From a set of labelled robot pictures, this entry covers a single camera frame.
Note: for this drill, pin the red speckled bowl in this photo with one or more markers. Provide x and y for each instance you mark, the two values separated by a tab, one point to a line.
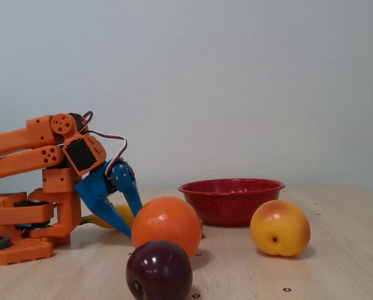
230	203

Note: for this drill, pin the orange fruit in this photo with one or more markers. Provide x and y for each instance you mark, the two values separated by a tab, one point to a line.
166	225

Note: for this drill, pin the dark purple plum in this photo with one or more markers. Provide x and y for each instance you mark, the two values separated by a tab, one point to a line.
158	272

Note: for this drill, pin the yellow toy banana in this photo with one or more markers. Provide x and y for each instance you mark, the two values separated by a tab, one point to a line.
124	213

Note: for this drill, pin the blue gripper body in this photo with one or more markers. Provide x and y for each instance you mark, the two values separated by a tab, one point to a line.
94	187

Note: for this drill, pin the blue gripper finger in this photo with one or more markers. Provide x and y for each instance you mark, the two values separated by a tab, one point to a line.
114	218
127	184

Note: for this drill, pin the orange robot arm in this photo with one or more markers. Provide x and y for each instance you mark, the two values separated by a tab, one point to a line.
11	140

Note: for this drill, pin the yellow-orange peach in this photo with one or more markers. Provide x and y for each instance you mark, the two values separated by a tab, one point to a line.
280	228

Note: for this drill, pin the orange robot base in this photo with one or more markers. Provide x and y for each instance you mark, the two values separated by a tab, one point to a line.
20	251

